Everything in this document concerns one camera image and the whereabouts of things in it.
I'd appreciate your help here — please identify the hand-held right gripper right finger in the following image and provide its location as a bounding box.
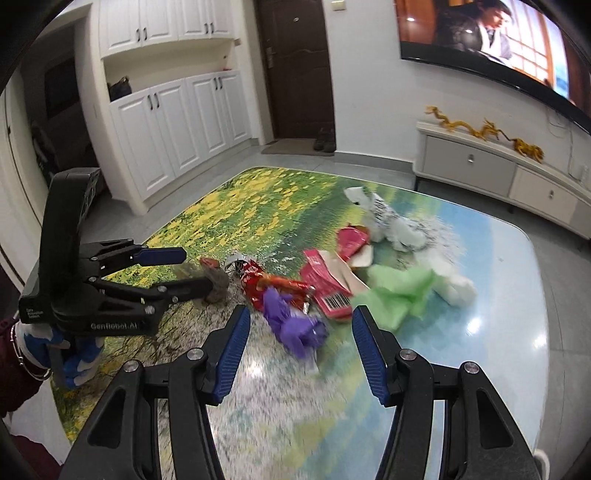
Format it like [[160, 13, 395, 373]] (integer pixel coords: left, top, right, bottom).
[[352, 305, 543, 480]]

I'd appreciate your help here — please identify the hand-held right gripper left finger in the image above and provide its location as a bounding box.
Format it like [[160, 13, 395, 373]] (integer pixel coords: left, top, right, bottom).
[[65, 305, 252, 480]]

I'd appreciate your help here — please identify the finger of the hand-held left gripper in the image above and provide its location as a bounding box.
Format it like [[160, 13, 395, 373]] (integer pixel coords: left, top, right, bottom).
[[79, 239, 188, 278], [90, 274, 214, 319]]

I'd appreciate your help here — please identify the brown paper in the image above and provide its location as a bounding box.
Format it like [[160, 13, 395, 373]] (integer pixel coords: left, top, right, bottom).
[[199, 257, 230, 303]]

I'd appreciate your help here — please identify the silver foil wrapper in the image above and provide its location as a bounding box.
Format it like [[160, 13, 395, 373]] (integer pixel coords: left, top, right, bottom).
[[224, 251, 259, 278]]

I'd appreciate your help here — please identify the purple plastic bag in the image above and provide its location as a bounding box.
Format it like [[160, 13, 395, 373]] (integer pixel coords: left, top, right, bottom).
[[262, 285, 328, 358]]

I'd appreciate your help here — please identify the green plastic bag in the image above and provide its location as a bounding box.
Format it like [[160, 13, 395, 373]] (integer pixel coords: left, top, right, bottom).
[[351, 264, 437, 330]]

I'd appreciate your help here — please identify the red snack wrapper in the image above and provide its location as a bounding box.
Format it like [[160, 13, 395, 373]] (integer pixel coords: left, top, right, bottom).
[[240, 261, 315, 319]]

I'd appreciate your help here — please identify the red carton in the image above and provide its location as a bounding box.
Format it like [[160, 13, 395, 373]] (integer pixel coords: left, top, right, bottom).
[[300, 249, 370, 321]]

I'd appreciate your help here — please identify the beige cardboard piece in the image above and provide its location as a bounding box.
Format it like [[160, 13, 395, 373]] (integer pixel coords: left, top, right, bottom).
[[347, 242, 376, 270]]

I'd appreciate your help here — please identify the white tissue wad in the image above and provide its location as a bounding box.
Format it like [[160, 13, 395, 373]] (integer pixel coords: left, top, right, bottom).
[[418, 251, 477, 306]]

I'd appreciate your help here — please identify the pink wrapper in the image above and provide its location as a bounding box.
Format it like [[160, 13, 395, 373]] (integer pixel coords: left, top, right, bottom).
[[336, 224, 372, 264]]

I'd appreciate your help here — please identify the white printed plastic bag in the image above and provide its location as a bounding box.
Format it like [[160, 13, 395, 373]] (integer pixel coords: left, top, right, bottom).
[[344, 186, 455, 252]]

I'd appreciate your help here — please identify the person's left forearm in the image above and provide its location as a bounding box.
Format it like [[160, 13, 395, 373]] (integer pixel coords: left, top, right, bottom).
[[0, 316, 51, 418]]

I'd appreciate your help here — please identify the person's left hand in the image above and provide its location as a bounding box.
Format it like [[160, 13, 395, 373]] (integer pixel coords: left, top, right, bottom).
[[16, 320, 105, 389]]

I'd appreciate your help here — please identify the silver bangle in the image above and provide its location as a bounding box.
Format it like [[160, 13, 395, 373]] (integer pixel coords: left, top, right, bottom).
[[10, 322, 52, 380]]

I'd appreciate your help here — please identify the grey doormat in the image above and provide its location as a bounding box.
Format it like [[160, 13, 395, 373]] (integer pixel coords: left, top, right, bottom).
[[262, 142, 319, 155]]

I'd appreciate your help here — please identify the black bag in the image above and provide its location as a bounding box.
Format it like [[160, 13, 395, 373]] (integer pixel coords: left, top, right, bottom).
[[107, 76, 132, 101]]

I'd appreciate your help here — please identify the white television cabinet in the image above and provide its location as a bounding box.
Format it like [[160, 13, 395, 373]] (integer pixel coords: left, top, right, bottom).
[[414, 120, 591, 241]]

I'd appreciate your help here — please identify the dark brown door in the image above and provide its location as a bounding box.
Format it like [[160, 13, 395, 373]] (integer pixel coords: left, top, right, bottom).
[[254, 0, 335, 141]]

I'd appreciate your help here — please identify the long golden dragon ornament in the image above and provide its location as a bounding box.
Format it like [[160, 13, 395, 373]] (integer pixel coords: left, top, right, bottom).
[[426, 106, 511, 141]]

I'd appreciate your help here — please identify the short golden ornament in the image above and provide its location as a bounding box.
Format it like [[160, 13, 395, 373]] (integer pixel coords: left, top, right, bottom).
[[512, 137, 544, 162]]

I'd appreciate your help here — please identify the white wall cabinet unit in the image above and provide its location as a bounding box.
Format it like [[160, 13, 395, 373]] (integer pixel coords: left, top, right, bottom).
[[74, 0, 254, 215]]

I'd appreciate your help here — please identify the white cable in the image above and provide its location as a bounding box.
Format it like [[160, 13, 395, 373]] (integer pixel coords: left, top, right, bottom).
[[547, 113, 591, 181]]

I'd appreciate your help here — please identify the wall television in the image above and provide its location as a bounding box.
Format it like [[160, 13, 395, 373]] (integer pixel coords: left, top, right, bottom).
[[394, 0, 591, 123]]

